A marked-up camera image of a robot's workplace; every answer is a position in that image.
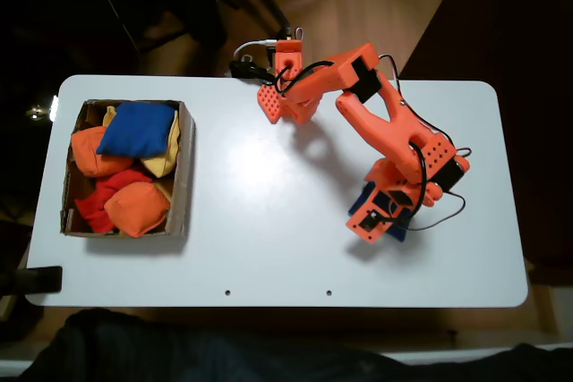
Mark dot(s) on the blue bean bag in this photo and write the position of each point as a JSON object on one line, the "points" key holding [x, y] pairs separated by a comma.
{"points": [[360, 203], [136, 129]]}

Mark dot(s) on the cardboard box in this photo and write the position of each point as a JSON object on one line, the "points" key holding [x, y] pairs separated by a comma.
{"points": [[181, 203]]}

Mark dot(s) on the yellow bean bag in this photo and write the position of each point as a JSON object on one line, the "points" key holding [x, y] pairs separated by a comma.
{"points": [[109, 116], [163, 163]]}

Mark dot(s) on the orange bean bag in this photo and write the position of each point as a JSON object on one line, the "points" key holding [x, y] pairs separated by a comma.
{"points": [[89, 154], [136, 209]]}

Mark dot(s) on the red bean bag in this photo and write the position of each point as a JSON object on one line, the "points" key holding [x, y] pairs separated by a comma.
{"points": [[100, 203]]}

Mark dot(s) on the person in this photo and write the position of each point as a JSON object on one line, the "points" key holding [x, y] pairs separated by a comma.
{"points": [[179, 355]]}

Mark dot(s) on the black clamp with bar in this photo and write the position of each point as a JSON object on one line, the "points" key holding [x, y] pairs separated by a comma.
{"points": [[42, 279]]}

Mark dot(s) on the orange camera mount plate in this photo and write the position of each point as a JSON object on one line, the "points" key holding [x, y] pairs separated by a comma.
{"points": [[362, 221]]}

